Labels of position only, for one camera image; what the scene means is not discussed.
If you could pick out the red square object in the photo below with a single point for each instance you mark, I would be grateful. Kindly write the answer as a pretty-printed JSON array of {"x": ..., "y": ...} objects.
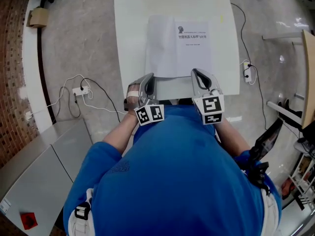
[{"x": 28, "y": 220}]

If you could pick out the person's left hand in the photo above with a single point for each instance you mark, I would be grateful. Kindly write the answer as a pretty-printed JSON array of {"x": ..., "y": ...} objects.
[{"x": 133, "y": 101}]

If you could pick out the white metal rack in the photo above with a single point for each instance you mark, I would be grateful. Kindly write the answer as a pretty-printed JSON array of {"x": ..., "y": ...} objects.
[{"x": 304, "y": 181}]

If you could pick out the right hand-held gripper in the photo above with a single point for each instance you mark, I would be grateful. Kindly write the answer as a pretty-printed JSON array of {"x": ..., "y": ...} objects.
[{"x": 211, "y": 107}]

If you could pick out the white power strip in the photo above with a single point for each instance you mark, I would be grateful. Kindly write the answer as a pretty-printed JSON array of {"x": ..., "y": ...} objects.
[
  {"x": 248, "y": 74},
  {"x": 81, "y": 90}
]

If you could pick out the cardboard box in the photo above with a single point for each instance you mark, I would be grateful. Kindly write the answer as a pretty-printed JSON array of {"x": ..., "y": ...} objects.
[{"x": 39, "y": 17}]

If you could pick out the person's left forearm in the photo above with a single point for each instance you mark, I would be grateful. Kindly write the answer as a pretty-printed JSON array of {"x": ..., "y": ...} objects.
[{"x": 120, "y": 131}]

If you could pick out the person's blue shirt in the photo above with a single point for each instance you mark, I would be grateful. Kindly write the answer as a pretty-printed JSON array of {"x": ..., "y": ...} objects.
[{"x": 172, "y": 176}]

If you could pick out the person's right forearm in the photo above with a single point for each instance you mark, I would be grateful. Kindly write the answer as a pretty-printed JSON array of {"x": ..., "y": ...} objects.
[{"x": 233, "y": 141}]

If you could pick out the white book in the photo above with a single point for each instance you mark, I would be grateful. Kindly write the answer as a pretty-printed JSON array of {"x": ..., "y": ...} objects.
[{"x": 192, "y": 55}]

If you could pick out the black harness clip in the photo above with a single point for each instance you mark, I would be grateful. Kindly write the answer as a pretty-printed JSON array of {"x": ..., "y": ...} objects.
[{"x": 258, "y": 171}]

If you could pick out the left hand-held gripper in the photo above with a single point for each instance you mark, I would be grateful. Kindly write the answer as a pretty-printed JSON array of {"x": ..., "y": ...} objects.
[{"x": 150, "y": 114}]

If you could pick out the white wall socket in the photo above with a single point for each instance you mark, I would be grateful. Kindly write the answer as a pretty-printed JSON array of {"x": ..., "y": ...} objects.
[{"x": 28, "y": 115}]

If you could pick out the white metal desk frame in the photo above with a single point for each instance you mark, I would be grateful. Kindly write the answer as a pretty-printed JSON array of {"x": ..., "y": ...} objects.
[{"x": 283, "y": 110}]

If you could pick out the grey metal cabinet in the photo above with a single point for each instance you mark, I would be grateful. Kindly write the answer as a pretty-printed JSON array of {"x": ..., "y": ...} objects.
[{"x": 37, "y": 161}]

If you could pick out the wooden desk board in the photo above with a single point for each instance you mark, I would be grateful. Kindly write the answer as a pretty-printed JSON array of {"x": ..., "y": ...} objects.
[{"x": 308, "y": 82}]

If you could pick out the white finger bandage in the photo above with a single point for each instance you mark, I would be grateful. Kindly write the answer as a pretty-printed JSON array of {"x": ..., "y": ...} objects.
[{"x": 133, "y": 92}]

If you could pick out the white label sticker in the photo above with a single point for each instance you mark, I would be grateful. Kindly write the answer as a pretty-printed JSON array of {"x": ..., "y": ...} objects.
[{"x": 5, "y": 205}]

